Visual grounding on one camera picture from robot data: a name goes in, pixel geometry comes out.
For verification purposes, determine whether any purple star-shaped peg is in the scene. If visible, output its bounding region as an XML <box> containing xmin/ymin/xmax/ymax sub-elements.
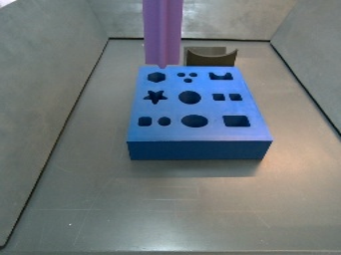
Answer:
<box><xmin>142</xmin><ymin>0</ymin><xmax>183</xmax><ymax>68</ymax></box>

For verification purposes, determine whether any dark curved block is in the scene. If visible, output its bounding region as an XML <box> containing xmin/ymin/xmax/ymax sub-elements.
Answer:
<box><xmin>183</xmin><ymin>47</ymin><xmax>237</xmax><ymax>67</ymax></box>

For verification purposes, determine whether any blue shape-sorter block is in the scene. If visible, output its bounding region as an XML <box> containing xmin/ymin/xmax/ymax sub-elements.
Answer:
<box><xmin>126</xmin><ymin>66</ymin><xmax>272</xmax><ymax>160</ymax></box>

